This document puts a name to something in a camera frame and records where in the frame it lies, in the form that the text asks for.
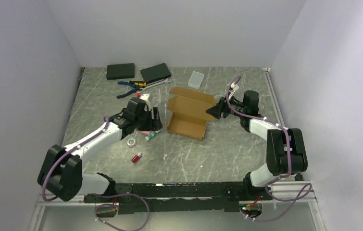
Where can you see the translucent white plastic container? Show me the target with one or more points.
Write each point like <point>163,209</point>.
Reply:
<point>195,80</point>

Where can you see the pink plastic tube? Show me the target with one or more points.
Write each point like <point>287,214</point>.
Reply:
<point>146,133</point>

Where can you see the green white glue stick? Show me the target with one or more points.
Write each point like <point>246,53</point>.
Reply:
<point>151,135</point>

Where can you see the silver tape roll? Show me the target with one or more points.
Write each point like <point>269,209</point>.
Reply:
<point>131,142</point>

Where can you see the black flat box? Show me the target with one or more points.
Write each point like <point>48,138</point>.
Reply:
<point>120,71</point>
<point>155,73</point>

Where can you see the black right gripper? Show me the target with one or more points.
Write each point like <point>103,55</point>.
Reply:
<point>221,107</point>

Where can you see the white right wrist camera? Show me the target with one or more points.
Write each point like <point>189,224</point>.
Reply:
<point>233,88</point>

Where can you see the black flat box right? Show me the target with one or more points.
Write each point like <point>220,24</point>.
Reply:
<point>155,73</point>

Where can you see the black flat box left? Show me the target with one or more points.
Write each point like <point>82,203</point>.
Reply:
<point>120,71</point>

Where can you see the small red bottle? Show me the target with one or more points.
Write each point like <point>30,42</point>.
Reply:
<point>136,158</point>

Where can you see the brown cardboard paper box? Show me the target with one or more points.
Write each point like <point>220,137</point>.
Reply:
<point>189,118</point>

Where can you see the silver wrench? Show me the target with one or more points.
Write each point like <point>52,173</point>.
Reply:
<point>165,81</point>

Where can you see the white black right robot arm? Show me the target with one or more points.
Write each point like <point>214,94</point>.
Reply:
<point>285,150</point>

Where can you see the blue handled pliers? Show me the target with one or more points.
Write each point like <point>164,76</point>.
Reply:
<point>130,89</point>

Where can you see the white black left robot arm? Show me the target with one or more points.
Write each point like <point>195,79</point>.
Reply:
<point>62,173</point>

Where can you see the aluminium frame rail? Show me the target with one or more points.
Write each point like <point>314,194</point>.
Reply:
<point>281,191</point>

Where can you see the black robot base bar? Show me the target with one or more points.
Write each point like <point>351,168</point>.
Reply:
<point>171,197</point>

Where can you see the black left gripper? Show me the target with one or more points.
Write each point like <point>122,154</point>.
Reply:
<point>154,124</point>

